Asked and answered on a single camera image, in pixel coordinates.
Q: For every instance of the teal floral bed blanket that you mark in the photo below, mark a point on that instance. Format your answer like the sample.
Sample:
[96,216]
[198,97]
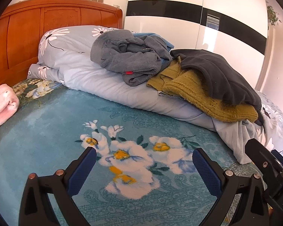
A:
[49,122]

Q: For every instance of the white wardrobe with black stripe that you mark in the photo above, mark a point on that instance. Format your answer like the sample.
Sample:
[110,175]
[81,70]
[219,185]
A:
[167,2]

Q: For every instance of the light blue daisy duvet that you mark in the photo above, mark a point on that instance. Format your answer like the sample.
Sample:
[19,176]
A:
[85,70]

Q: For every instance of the dark grey fleece garment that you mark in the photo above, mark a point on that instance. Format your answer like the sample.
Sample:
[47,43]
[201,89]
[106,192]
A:
[214,75]

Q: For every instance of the mustard knitted sweater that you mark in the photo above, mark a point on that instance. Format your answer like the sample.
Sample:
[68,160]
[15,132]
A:
[191,87]

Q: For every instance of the green plant wall decal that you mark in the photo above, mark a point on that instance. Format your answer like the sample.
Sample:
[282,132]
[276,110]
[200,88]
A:
[272,14]

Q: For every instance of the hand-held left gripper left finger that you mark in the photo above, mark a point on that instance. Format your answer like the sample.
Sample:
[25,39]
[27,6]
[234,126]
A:
[83,169]

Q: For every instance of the pink floral folded blanket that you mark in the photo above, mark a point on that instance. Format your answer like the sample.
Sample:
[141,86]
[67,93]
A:
[2,103]

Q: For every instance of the light blue garment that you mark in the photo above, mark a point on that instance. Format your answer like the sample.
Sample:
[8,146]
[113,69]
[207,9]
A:
[165,42]

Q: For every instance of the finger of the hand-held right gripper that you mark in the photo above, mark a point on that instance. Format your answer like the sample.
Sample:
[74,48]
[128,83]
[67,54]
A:
[280,156]
[259,155]

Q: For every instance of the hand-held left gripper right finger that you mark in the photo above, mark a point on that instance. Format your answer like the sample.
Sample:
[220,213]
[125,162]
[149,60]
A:
[206,171]

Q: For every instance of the orange wooden headboard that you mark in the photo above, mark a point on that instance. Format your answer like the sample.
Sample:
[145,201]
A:
[26,33]

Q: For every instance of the grey sweatshirt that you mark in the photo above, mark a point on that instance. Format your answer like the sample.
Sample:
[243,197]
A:
[122,56]

